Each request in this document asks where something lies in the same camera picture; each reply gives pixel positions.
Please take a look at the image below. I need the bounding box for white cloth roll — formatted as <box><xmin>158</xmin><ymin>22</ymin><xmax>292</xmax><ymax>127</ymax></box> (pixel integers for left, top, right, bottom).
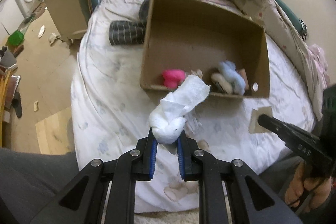
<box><xmin>149</xmin><ymin>75</ymin><xmax>210</xmax><ymax>145</ymax></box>

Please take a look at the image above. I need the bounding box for pink soft ball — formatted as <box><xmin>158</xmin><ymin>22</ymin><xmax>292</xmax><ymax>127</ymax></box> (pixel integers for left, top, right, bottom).
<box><xmin>162</xmin><ymin>69</ymin><xmax>186</xmax><ymax>89</ymax></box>

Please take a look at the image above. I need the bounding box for orange sponge block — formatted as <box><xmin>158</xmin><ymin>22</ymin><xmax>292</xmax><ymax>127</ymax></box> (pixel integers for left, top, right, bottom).
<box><xmin>237</xmin><ymin>69</ymin><xmax>249</xmax><ymax>90</ymax></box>

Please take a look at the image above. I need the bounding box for white lace scrunchie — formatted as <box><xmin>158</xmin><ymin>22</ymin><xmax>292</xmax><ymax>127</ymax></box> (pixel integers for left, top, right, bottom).
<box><xmin>190</xmin><ymin>69</ymin><xmax>203</xmax><ymax>79</ymax></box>

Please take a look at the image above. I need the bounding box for person's right hand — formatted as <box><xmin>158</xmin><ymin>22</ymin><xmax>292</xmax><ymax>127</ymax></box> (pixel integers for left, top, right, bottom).
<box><xmin>284</xmin><ymin>162</ymin><xmax>333</xmax><ymax>213</ymax></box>

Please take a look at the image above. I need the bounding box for white floral bed sheet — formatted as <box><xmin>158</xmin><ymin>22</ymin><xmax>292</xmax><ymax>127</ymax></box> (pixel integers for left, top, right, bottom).
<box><xmin>70</xmin><ymin>0</ymin><xmax>317</xmax><ymax>214</ymax></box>

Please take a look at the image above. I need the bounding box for cream fluffy scrunchie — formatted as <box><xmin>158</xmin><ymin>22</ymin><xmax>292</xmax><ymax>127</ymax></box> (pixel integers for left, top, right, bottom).
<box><xmin>211</xmin><ymin>73</ymin><xmax>233</xmax><ymax>94</ymax></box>

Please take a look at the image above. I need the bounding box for pink white crumpled blanket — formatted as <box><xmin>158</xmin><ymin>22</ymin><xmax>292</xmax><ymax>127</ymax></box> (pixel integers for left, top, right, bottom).
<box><xmin>309</xmin><ymin>44</ymin><xmax>330</xmax><ymax>88</ymax></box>

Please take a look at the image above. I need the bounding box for light blue fluffy scrunchie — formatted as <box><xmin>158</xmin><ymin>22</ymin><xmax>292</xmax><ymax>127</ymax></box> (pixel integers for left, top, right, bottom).
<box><xmin>218</xmin><ymin>60</ymin><xmax>246</xmax><ymax>96</ymax></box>

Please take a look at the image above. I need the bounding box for brown cardboard box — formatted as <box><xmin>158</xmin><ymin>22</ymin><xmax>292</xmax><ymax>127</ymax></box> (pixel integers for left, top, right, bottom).
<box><xmin>139</xmin><ymin>0</ymin><xmax>270</xmax><ymax>98</ymax></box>

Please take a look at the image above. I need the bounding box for dark striped folded cloth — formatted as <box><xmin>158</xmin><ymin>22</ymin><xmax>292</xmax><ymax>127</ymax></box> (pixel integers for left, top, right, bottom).
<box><xmin>109</xmin><ymin>0</ymin><xmax>150</xmax><ymax>46</ymax></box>

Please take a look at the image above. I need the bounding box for black slipper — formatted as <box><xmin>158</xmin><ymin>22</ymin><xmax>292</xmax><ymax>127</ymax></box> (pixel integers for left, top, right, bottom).
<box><xmin>11</xmin><ymin>92</ymin><xmax>23</xmax><ymax>119</ymax></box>

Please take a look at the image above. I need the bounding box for beige bedside cabinet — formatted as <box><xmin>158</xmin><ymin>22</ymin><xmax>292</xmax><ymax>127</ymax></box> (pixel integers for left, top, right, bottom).
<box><xmin>44</xmin><ymin>0</ymin><xmax>88</xmax><ymax>46</ymax></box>

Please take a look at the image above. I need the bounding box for green plastic bucket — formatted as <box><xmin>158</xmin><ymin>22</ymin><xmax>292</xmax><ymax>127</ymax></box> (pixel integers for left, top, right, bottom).
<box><xmin>7</xmin><ymin>30</ymin><xmax>25</xmax><ymax>47</ymax></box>

